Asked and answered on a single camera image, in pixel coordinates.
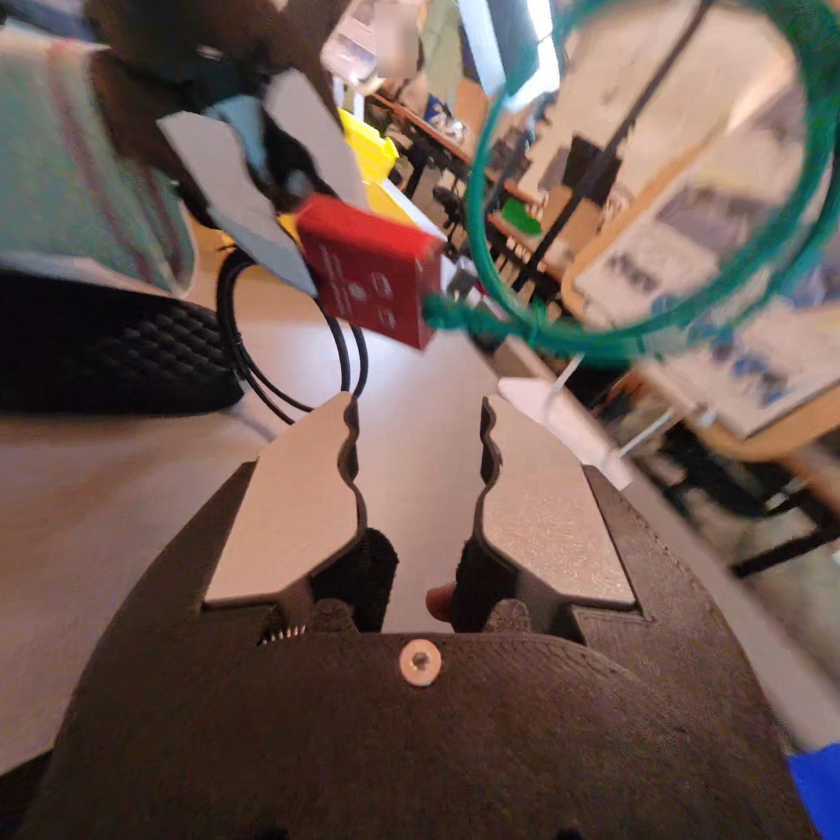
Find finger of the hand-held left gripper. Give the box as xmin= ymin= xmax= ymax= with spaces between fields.
xmin=156 ymin=110 xmax=320 ymax=298
xmin=264 ymin=67 xmax=373 ymax=211

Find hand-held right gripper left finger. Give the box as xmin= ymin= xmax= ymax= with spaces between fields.
xmin=203 ymin=390 xmax=400 ymax=632

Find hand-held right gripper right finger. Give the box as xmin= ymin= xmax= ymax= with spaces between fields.
xmin=451 ymin=395 xmax=637 ymax=632

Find yellow plastic bin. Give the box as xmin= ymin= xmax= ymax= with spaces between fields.
xmin=279 ymin=107 xmax=448 ymax=247

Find red ethernet splitter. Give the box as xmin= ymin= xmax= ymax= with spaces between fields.
xmin=294 ymin=192 xmax=448 ymax=352

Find black ethernet cable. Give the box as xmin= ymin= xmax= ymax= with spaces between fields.
xmin=215 ymin=246 xmax=370 ymax=426

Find green ethernet cable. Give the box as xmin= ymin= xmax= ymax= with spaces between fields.
xmin=422 ymin=0 xmax=840 ymax=370

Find grey desk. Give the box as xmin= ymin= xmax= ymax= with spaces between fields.
xmin=0 ymin=197 xmax=840 ymax=778

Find black wrist rest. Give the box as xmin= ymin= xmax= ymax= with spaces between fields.
xmin=0 ymin=269 xmax=245 ymax=416

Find green plastic bin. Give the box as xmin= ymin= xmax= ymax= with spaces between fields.
xmin=500 ymin=197 xmax=543 ymax=236

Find blue plastic bin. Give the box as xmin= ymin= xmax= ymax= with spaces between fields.
xmin=786 ymin=743 xmax=840 ymax=840

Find instruction board with wooden frame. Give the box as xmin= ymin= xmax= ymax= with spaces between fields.
xmin=561 ymin=0 xmax=840 ymax=463

